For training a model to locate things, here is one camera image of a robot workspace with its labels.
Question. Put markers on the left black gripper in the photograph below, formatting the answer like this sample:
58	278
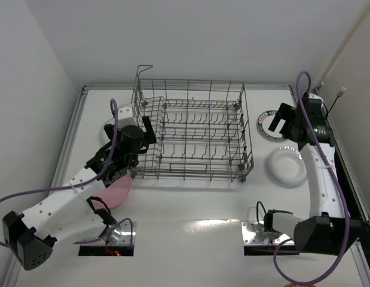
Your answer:
147	130

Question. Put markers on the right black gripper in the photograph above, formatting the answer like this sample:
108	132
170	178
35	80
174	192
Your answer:
286	120

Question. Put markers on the plate with green patterned rim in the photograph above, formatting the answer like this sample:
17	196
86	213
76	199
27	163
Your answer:
263	122

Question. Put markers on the pink plastic plate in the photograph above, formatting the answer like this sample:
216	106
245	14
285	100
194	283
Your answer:
116	193

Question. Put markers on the white shallow bowl plate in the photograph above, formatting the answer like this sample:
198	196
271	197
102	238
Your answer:
103	137

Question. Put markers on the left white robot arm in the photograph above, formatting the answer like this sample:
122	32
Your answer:
31	234

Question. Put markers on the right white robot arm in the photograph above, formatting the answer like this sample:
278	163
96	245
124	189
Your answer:
325	231

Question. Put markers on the grey wire dish rack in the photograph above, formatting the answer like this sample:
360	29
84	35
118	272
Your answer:
201	126

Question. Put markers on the beige wall conduit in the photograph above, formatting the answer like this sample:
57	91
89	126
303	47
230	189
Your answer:
348	38

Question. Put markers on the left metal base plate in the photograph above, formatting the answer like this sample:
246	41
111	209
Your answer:
123	235

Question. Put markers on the metal base plate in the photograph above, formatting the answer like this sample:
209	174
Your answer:
253	235
123	235

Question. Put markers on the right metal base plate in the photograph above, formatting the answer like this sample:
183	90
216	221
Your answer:
253	235

